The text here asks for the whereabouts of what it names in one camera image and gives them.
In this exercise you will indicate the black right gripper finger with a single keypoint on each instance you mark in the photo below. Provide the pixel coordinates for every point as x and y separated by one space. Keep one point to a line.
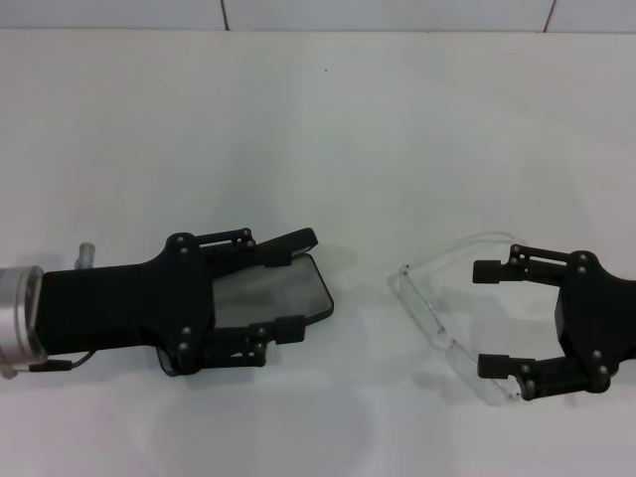
494 366
487 271

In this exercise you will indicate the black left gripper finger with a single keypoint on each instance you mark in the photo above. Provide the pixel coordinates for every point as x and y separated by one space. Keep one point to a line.
288 329
293 246

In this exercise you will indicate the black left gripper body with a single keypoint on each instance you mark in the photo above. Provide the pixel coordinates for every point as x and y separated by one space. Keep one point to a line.
124 303

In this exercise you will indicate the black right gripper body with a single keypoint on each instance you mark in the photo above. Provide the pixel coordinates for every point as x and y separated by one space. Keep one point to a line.
596 323

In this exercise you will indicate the black glasses case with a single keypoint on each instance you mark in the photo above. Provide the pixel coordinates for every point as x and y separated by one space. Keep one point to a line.
278 293

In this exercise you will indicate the clear white glasses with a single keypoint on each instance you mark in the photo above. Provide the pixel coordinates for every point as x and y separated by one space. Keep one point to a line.
420 300

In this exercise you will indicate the silver left gripper connector stub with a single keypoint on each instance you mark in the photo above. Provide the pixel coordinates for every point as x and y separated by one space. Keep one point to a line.
85 253

